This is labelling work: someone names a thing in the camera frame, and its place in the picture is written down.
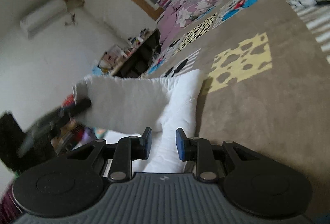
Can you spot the white picture frame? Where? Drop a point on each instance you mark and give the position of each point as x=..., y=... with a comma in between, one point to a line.
x=112, y=55

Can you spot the person's maroon clothing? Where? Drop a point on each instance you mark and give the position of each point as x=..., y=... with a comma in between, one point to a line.
x=7, y=203

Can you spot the purple floral duvet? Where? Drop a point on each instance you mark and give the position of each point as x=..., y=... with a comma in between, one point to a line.
x=196, y=4

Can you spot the white air conditioner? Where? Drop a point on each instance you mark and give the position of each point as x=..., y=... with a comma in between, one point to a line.
x=43, y=17

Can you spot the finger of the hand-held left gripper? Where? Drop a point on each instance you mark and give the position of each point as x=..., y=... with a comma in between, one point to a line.
x=78, y=108

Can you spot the row of small bottles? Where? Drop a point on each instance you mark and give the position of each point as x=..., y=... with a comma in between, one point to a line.
x=138, y=41

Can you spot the stack of colourful folded clothes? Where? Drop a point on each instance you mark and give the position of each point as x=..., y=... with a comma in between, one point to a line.
x=82, y=133

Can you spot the white quilted pants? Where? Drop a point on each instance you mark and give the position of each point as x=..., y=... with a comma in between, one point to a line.
x=134, y=100

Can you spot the cartoon printed blanket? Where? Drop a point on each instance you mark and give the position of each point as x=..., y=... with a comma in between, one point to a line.
x=270, y=100

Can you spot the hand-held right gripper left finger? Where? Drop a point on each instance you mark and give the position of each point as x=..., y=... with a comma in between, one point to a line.
x=147, y=142

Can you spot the dark wooden desk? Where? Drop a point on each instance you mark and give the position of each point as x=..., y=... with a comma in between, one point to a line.
x=136, y=61

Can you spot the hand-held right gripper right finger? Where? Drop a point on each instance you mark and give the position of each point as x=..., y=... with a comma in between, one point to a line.
x=180, y=145

